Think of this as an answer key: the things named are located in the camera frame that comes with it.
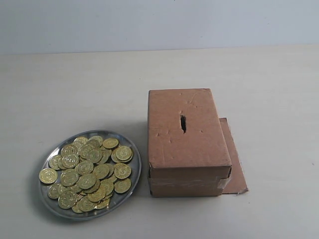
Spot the round silver metal plate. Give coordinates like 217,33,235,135
38,130,142,221

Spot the gold coin bottom left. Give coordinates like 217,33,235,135
58,190,77,209

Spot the gold coin at plate top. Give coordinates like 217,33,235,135
102,137,119,149

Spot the gold coin plate centre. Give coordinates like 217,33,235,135
75,161,94,175

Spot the cardboard box with slot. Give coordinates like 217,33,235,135
148,89,232,197

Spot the gold coin upper right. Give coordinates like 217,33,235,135
116,146,133,161

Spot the flat brown cardboard flap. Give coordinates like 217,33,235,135
219,118,248,194

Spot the gold coin left edge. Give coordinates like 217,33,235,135
38,168,58,184

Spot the gold coin far right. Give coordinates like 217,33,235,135
114,163,132,180

